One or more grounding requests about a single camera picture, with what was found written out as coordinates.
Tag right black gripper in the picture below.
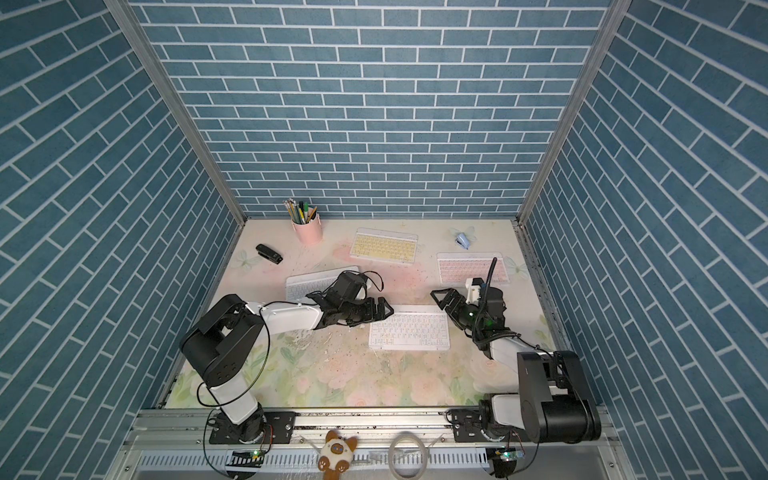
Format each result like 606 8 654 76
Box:
434 289 486 333

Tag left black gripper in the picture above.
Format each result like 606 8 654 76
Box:
339 297 396 327

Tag pink keyboard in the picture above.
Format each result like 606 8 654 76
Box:
437 252 510 285

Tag white keyboard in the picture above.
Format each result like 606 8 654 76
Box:
369 305 450 351
285 265 359 302

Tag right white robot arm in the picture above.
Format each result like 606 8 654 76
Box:
430 284 602 444

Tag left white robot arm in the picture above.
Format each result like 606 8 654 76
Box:
180 292 394 428

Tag small blue stapler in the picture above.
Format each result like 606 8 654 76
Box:
455 232 471 250

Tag yellow keyboard at back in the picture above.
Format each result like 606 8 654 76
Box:
350 228 418 264

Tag pink pencil cup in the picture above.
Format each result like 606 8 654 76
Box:
292 216 323 245

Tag pencils in cup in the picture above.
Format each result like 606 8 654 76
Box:
284 199 317 225

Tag plush toy cat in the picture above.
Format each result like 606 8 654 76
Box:
317 430 358 480

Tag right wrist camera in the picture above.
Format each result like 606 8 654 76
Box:
465 277 487 306

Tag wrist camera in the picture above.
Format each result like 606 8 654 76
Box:
465 277 487 306
329 270 369 301

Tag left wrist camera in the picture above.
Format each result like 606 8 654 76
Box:
329 270 369 301

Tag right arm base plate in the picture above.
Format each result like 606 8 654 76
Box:
444 408 529 443

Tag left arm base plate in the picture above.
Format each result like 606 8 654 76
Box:
206 410 297 445

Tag coiled white cable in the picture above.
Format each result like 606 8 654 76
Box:
387 431 431 480

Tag aluminium front rail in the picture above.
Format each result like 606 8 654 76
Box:
106 407 635 479

